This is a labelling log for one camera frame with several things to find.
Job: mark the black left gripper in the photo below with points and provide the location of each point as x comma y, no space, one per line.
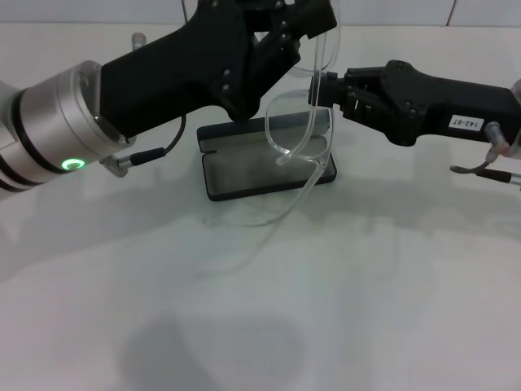
175,77

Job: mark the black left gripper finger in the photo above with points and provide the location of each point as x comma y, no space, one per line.
301,16

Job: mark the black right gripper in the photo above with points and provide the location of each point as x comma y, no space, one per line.
439,110

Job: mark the clear transparent glasses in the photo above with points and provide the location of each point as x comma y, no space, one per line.
293,118

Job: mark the black glasses case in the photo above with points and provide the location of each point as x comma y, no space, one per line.
244,179

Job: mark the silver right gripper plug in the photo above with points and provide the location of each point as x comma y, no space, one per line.
496,134

